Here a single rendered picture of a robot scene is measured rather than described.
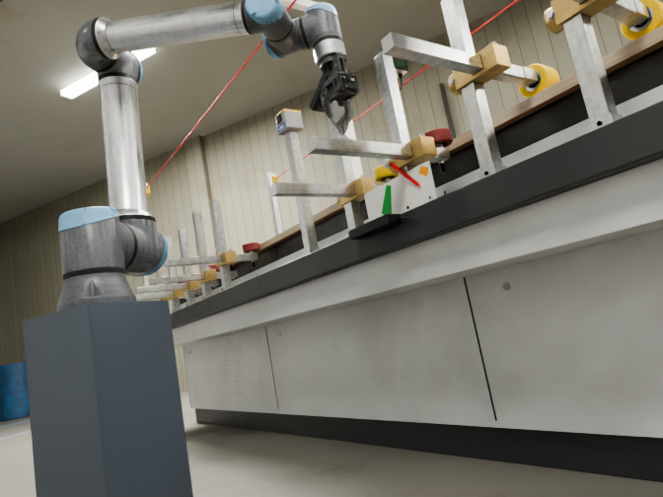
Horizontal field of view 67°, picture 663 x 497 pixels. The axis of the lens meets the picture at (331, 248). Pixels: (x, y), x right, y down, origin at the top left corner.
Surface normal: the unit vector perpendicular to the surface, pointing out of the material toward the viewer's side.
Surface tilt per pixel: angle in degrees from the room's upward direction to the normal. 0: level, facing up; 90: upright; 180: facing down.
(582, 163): 90
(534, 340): 90
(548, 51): 90
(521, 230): 90
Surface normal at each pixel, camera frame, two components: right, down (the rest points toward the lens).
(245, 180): -0.45, -0.07
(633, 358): -0.81, 0.05
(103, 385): 0.87, -0.23
